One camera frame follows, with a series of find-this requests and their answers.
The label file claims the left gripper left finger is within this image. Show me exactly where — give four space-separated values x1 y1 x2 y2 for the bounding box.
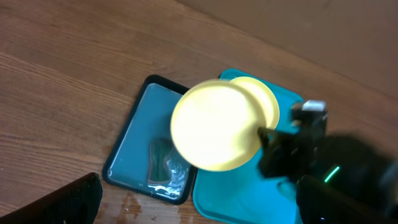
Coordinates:
1 172 103 224

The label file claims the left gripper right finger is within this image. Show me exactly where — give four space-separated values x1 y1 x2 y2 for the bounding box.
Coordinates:
296 175 397 224

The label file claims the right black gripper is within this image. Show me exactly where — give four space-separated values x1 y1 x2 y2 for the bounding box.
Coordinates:
257 105 328 182

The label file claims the yellow-green plate top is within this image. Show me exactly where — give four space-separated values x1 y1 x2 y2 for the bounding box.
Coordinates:
230 77 280 129

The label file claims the yellow-green plate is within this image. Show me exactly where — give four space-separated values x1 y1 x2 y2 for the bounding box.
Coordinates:
230 77 280 129
170 80 266 172

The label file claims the dark green sponge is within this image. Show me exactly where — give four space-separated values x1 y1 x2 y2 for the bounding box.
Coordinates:
147 138 174 184

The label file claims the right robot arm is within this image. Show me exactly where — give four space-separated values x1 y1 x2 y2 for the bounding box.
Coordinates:
257 103 397 223

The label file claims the teal plastic serving tray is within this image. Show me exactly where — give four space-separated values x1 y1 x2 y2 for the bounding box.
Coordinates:
192 68 305 224

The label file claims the black tray with water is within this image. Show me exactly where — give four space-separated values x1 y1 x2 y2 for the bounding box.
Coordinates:
102 75 197 205

